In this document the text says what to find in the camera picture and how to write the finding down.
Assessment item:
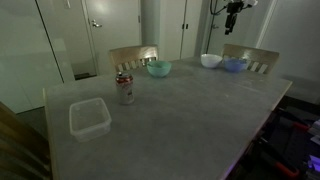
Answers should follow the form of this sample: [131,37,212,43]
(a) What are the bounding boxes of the left red-handled clamp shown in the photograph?
[257,138,300,179]

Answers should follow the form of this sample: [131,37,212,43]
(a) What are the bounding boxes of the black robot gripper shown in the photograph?
[225,1,244,35]

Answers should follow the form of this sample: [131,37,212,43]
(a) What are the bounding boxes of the clear plastic container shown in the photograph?
[69,98,112,142]

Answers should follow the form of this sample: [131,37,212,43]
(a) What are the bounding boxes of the teal bowl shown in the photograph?
[147,61,172,78]

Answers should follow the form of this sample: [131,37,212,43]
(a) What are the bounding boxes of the white door with handle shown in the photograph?
[83,0,141,75]

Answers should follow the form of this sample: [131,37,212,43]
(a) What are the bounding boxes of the wooden chair behind teal bowl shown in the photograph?
[109,45,158,72]

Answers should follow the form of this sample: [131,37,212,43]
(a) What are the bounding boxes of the blue bowl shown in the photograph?
[224,58,247,73]

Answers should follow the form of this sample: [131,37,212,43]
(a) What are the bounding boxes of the white bowl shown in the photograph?
[201,54,222,68]

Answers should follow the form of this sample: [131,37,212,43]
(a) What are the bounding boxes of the red soda can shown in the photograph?
[115,72,134,104]

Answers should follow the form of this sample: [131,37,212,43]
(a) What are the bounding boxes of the wooden chair near bowls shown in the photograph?
[221,44,280,74]

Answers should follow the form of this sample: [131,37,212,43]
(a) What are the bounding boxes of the red-handled clamp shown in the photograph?
[257,138,300,179]
[277,109,311,131]

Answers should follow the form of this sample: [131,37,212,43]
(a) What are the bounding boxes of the right red-handled clamp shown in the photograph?
[277,109,311,131]

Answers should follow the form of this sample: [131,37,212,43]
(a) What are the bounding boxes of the dark wooden chair foreground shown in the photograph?
[0,102,53,180]

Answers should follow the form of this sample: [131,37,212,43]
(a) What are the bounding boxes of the purple-lit robot base frame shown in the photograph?
[306,120,320,180]

